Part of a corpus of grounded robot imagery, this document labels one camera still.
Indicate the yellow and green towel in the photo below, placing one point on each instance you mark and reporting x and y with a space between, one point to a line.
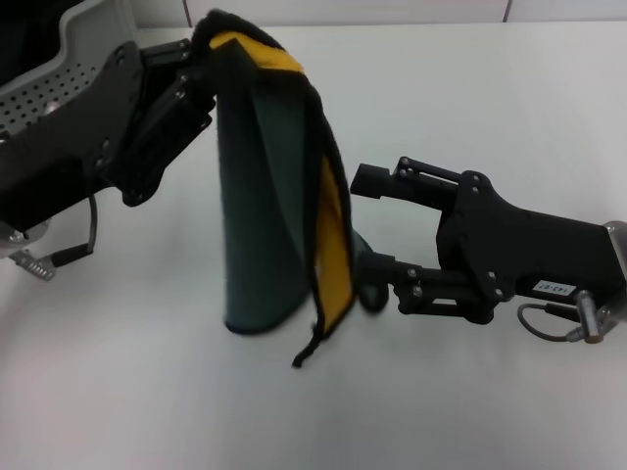
264 196

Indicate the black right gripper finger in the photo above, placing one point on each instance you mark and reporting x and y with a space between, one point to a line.
426 289
372 181

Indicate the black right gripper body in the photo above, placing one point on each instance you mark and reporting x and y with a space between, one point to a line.
514 245

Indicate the grey perforated storage box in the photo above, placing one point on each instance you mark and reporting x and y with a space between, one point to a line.
34 98

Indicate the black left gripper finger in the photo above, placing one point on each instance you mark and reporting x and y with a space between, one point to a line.
186 108
166 55

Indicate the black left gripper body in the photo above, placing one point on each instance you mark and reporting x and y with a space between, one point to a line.
73 142

